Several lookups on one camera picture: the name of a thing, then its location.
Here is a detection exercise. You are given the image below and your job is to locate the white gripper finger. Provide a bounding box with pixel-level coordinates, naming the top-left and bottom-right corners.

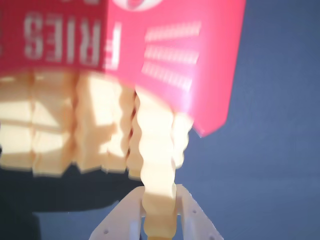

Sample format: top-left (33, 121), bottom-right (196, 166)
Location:
top-left (90, 186), bottom-right (146, 240)
top-left (175, 184), bottom-right (225, 240)

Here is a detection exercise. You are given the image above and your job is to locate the pale crinkle-cut fry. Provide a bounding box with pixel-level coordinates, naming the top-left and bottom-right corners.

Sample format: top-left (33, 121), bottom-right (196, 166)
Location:
top-left (171, 113), bottom-right (194, 170)
top-left (134, 86), bottom-right (179, 240)
top-left (31, 69), bottom-right (79, 177)
top-left (115, 83), bottom-right (141, 180)
top-left (74, 73), bottom-right (122, 174)

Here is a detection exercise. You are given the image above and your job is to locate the red fries box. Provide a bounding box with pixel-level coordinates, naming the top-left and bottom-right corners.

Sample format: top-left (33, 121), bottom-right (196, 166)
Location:
top-left (0, 0), bottom-right (247, 138)

